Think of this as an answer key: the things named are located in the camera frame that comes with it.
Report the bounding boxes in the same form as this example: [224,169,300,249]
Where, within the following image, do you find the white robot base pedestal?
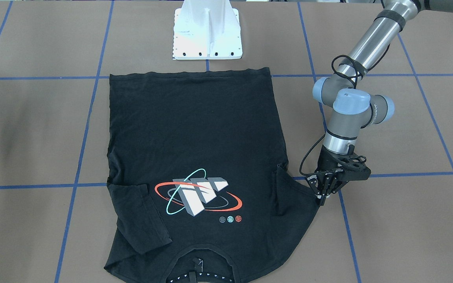
[172,0,243,60]

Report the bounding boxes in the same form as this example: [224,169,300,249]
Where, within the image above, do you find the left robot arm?
[305,0,453,206]

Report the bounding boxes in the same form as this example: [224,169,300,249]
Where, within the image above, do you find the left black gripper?
[307,146,353,206]

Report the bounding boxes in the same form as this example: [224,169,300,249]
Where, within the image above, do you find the black printed t-shirt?
[104,67,318,283]

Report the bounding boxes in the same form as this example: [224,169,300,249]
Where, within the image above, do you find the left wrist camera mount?
[337,154,372,182]

